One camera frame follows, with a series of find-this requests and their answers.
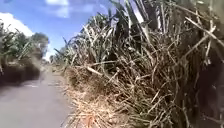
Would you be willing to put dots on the grey asphalt path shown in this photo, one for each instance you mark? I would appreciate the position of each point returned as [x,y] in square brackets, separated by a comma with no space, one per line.
[33,103]

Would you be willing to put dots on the tall cane plants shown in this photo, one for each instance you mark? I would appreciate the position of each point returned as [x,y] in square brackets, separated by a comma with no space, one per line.
[18,55]
[143,66]

